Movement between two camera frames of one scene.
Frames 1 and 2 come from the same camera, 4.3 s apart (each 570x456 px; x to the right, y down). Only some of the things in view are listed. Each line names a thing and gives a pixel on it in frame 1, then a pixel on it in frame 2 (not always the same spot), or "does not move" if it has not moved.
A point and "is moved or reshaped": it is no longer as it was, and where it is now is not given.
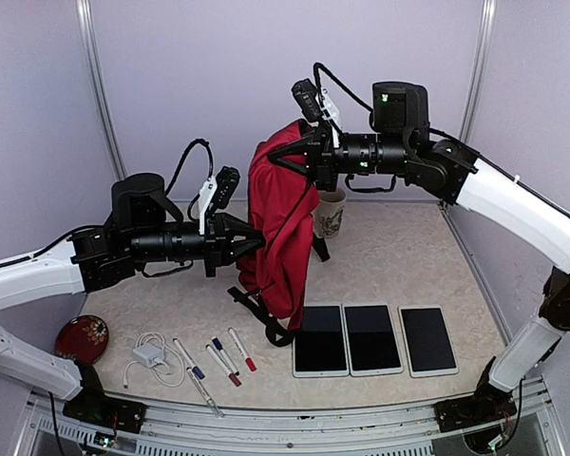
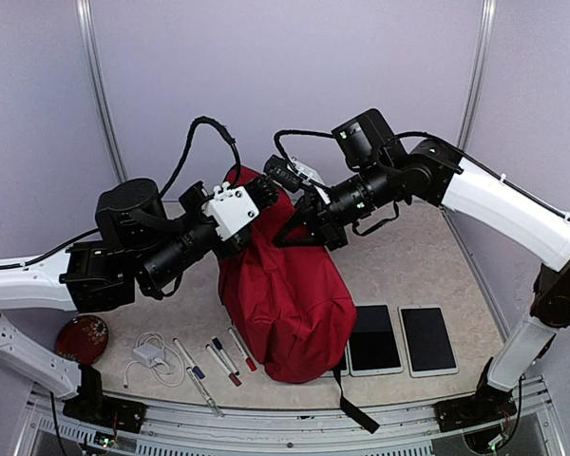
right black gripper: [320, 158] to [333, 233]
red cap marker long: [248, 360] does not move
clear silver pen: [204, 392] does not move
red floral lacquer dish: [83, 338] does not move
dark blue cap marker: [225, 356] does not move
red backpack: [281, 202] is moved or reshaped
